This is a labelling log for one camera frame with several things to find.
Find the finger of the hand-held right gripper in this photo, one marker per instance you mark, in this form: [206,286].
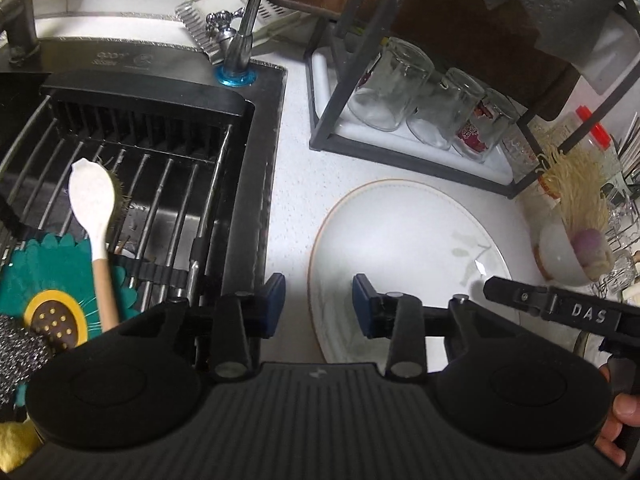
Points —
[515,295]

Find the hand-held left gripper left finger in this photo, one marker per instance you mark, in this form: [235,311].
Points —
[274,305]

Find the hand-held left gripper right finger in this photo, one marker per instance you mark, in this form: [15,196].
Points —
[361,310]

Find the white plate with gold rim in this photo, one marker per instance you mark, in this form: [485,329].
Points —
[400,240]

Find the person's right hand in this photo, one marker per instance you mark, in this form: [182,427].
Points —
[627,407]

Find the white ceramic bowl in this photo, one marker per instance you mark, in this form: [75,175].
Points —
[560,260]

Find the purple onion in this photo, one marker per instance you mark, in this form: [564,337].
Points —
[590,242]

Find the bundle of dried noodles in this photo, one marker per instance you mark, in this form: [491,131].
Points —
[580,185]

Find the patterned clear glass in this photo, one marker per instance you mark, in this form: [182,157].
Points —
[520,152]

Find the black kitchen sink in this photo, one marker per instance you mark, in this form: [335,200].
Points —
[270,160]

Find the red printed drinking glass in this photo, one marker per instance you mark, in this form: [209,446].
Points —
[480,130]

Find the black metal rack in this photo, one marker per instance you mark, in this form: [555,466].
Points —
[320,140]

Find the jar with red lid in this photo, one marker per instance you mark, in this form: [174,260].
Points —
[595,135]

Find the clear drinking glass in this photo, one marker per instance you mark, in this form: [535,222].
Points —
[445,110]
[390,85]

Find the white rack mat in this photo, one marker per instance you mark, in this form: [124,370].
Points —
[320,80]

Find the black sink drain rack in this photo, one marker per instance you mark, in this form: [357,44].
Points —
[150,95]

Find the teal sunflower cloth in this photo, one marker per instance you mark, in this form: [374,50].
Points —
[30,280]

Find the steel wool scrubber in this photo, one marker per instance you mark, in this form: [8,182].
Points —
[20,355]

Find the wooden cutting board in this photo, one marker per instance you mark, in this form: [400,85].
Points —
[450,25]

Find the chrome faucet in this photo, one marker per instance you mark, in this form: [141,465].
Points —
[247,25]

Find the metal grater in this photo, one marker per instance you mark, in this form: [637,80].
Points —
[565,5]

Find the yellow sponge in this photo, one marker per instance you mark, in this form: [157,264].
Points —
[15,445]

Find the clear ribbed plastic tray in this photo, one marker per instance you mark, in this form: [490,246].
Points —
[200,15]

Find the dark metal faucet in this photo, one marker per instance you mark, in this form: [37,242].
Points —
[17,15]

